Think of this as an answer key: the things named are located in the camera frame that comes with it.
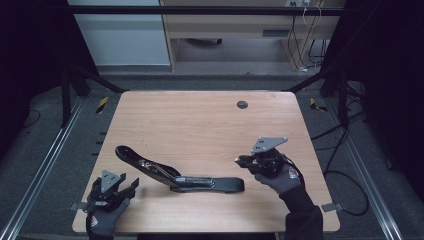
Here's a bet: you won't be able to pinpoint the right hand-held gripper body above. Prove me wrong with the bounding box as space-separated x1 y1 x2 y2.
247 136 290 178

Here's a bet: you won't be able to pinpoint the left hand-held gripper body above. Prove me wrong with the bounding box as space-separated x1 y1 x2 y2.
87 169 135 213

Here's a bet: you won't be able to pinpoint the person's right hand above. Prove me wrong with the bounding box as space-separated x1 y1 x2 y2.
253 162 303 196

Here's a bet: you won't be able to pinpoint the person's left hand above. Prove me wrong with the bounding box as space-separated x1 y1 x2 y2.
85 197 131 239

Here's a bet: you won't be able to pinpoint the yellow black striped tape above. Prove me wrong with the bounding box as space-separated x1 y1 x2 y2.
95 96 110 115

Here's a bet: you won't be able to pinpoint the light wooden desk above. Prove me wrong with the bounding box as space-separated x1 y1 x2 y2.
159 0 346 72

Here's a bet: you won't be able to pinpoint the white cabinet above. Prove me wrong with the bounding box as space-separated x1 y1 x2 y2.
67 0 172 67

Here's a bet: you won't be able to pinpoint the black curtain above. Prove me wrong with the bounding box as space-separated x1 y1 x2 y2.
320 0 424 203
0 0 102 158

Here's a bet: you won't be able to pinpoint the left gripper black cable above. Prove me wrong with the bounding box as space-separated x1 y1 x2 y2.
84 178 101 234

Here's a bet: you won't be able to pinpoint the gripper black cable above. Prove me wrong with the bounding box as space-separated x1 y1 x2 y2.
84 178 101 234
282 155 306 188

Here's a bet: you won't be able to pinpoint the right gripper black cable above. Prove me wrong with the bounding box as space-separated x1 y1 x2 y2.
282 155 306 188

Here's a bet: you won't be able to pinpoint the aluminium floor rail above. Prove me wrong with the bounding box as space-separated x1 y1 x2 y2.
0 96 86 240
324 98 405 240

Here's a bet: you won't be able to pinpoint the yellow-handled tool right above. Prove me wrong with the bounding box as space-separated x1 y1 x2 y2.
309 97 329 113

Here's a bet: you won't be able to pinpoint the black metal frame strut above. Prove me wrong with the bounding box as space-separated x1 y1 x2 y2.
60 64 128 128
283 66 350 128

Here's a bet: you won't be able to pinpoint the thin black floor cable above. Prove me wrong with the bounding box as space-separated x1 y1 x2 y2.
19 108 42 130

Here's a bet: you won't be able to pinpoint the black floor cable loop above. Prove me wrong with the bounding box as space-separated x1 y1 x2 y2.
310 109 371 217

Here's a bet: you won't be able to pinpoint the black cables under desk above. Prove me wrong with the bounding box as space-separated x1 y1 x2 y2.
287 14 330 73

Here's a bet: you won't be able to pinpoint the white hanging cable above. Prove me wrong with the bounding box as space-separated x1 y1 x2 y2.
302 5 323 29

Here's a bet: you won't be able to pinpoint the black horizontal frame bar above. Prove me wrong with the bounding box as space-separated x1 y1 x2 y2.
68 4 346 17

